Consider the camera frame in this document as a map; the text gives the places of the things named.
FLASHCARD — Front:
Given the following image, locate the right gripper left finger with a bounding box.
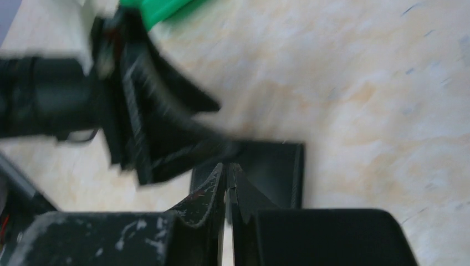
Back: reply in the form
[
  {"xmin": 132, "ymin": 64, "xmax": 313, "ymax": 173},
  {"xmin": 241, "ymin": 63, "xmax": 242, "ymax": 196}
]
[{"xmin": 165, "ymin": 163, "xmax": 226, "ymax": 265}]

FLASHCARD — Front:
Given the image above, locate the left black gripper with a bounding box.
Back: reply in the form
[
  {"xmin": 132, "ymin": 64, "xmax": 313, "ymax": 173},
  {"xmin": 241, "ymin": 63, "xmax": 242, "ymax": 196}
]
[{"xmin": 90, "ymin": 7, "xmax": 238, "ymax": 185}]

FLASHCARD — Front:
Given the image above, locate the black card holder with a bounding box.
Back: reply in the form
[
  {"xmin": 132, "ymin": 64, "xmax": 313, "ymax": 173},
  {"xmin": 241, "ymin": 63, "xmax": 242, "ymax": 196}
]
[{"xmin": 190, "ymin": 140, "xmax": 305, "ymax": 209}]

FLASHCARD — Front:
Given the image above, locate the green plastic bin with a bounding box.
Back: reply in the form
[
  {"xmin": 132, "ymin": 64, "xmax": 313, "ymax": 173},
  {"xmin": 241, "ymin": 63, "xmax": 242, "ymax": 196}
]
[{"xmin": 119, "ymin": 0, "xmax": 207, "ymax": 31}]

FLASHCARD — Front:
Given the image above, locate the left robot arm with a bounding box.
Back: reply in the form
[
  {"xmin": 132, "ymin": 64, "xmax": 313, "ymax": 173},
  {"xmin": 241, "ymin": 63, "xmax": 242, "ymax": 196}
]
[{"xmin": 1, "ymin": 5, "xmax": 237, "ymax": 185}]

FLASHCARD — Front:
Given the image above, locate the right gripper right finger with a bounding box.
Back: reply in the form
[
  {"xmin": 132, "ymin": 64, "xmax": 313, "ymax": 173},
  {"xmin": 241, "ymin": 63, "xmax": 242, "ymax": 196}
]
[{"xmin": 227, "ymin": 163, "xmax": 279, "ymax": 265}]

